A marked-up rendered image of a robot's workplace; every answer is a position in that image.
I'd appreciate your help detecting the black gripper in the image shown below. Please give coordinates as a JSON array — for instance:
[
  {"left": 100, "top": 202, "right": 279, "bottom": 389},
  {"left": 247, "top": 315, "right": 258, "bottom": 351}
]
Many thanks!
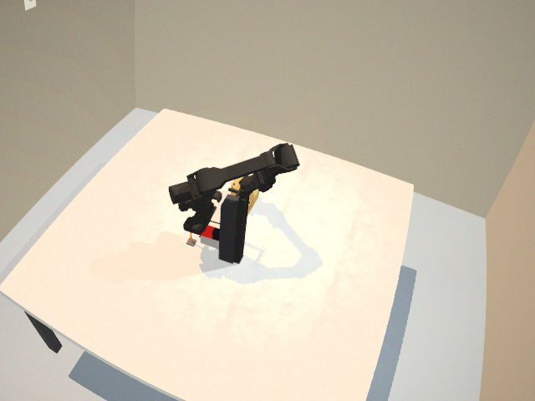
[{"left": 183, "top": 190, "right": 222, "bottom": 235}]

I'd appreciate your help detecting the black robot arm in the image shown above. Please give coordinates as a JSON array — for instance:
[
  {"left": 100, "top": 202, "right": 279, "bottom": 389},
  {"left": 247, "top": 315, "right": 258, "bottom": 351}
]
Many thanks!
[{"left": 169, "top": 143, "right": 300, "bottom": 212}]

